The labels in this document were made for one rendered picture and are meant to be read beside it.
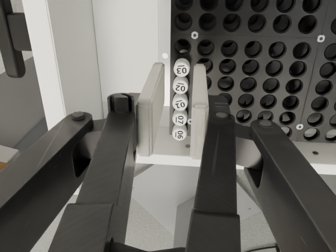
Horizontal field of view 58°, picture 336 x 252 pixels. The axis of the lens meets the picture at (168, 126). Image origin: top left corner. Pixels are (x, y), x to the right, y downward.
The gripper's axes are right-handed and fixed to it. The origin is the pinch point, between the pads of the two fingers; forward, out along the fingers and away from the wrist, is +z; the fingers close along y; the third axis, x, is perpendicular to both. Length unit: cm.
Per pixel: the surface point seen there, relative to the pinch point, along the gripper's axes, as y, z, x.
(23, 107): -38, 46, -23
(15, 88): -44, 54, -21
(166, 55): -1.7, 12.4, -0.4
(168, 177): -7, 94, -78
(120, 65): -6.5, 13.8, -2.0
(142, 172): -19, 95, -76
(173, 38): -0.7, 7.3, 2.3
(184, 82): 0.3, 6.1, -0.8
